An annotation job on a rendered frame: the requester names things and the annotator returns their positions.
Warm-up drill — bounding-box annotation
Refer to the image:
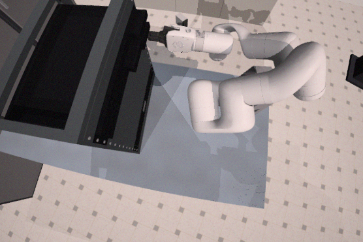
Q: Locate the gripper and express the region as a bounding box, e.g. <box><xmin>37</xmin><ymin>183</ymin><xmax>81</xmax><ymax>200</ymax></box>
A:
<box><xmin>148</xmin><ymin>25</ymin><xmax>197</xmax><ymax>52</ymax></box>

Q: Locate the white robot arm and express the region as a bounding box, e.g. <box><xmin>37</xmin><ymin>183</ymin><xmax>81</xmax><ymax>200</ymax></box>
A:
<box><xmin>187</xmin><ymin>23</ymin><xmax>326</xmax><ymax>133</ymax></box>

